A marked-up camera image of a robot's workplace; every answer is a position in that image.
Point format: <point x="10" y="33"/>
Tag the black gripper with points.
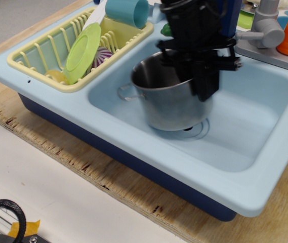
<point x="196" y="27"/>

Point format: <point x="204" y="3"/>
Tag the stainless steel pot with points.
<point x="170" y="102"/>

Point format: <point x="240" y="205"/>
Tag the light blue toy sink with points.
<point x="228" y="165"/>

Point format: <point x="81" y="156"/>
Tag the purple toy eggplant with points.
<point x="166" y="30"/>

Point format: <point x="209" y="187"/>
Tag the dark blue box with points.
<point x="229" y="10"/>

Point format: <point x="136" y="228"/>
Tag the green toy plate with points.
<point x="245" y="19"/>

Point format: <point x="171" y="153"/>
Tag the grey toy faucet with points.
<point x="265" y="35"/>

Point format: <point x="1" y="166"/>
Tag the teal plastic cup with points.
<point x="133" y="13"/>

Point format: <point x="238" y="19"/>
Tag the purple white striped ball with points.
<point x="100" y="56"/>

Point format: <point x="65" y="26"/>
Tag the blue toy item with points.
<point x="283" y="20"/>

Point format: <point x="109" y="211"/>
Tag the white plastic utensil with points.
<point x="97" y="15"/>

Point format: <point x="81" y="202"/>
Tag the green plastic plate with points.
<point x="82" y="53"/>

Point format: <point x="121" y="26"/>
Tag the yellow dish rack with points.
<point x="50" y="50"/>

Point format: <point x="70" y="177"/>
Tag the yellow round toy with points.
<point x="57" y="76"/>

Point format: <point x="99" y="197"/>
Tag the wooden plywood board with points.
<point x="81" y="195"/>

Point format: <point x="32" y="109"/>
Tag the yellow tape piece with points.
<point x="31" y="228"/>

